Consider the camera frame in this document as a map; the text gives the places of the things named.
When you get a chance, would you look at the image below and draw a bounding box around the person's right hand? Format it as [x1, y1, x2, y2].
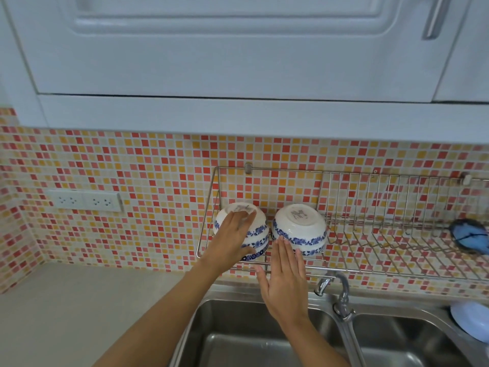
[255, 237, 309, 330]

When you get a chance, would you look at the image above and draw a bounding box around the person's left hand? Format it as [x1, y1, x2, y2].
[201, 210, 257, 273]

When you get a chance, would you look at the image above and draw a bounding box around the white blue floral bowl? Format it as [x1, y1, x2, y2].
[240, 247, 269, 263]
[213, 202, 269, 250]
[271, 203, 329, 257]
[241, 236, 270, 253]

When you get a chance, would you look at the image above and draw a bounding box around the person's right forearm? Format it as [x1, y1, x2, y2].
[272, 316, 351, 367]

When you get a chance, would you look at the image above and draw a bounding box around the person's left forearm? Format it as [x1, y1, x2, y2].
[93, 259, 230, 367]

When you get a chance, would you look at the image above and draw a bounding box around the chrome sink faucet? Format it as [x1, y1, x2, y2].
[314, 270, 368, 367]

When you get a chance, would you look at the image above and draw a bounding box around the stainless steel double sink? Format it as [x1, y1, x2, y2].
[168, 283, 489, 367]

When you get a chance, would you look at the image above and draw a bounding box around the blue scrub pad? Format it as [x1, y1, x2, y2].
[447, 218, 489, 256]

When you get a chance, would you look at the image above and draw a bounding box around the pale blue plastic dish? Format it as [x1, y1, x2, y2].
[450, 300, 489, 345]

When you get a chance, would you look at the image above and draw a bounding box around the wide white cabinet door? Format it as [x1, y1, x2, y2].
[3, 0, 475, 103]

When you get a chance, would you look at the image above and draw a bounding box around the narrow white cabinet door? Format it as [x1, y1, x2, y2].
[433, 0, 489, 103]

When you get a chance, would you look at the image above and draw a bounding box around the metal wire dish rack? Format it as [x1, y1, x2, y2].
[196, 166, 489, 282]

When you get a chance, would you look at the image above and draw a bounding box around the white wall cabinet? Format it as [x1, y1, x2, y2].
[0, 0, 489, 146]

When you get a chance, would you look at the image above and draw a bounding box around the white wall power outlet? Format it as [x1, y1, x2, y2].
[47, 190, 124, 213]

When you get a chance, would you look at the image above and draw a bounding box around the metal cabinet door handle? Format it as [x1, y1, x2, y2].
[421, 0, 454, 41]

